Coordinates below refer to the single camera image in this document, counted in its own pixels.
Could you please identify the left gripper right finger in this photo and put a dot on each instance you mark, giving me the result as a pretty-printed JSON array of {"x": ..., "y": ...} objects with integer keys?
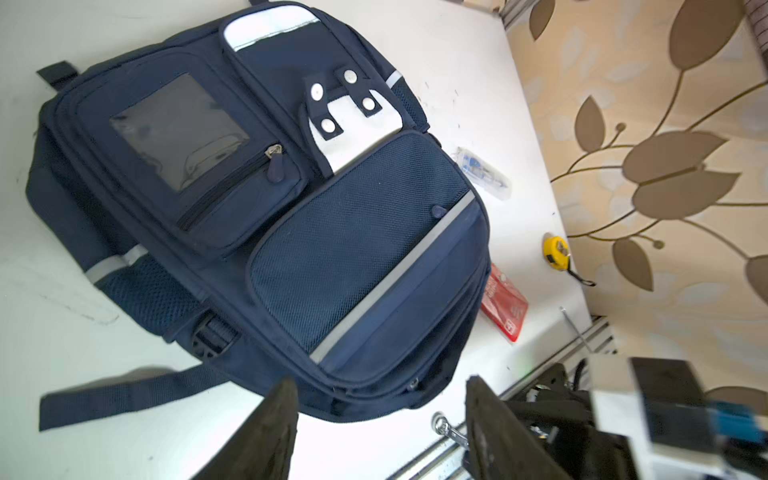
[{"x": 500, "y": 447}]

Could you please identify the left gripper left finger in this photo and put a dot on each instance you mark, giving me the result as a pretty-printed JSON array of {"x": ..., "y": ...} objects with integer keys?
[{"x": 263, "y": 445}]

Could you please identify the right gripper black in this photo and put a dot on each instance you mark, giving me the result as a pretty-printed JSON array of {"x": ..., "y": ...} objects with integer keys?
[{"x": 560, "y": 417}]

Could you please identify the navy blue student backpack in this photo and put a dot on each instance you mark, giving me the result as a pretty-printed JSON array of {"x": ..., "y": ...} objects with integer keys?
[{"x": 264, "y": 191}]

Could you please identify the silver combination wrench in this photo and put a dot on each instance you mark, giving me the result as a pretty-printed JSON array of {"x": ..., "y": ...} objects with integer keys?
[{"x": 442, "y": 427}]

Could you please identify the red packet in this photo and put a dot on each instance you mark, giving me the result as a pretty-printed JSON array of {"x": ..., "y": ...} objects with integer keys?
[{"x": 504, "y": 304}]

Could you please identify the yellow tape measure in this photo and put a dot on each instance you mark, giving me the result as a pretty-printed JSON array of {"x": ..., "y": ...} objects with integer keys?
[{"x": 557, "y": 254}]

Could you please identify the clear pen case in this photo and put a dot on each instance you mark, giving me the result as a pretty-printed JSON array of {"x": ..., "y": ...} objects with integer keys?
[{"x": 483, "y": 174}]

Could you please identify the black handled screwdriver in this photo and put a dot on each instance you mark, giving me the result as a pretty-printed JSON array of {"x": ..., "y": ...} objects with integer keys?
[{"x": 578, "y": 333}]

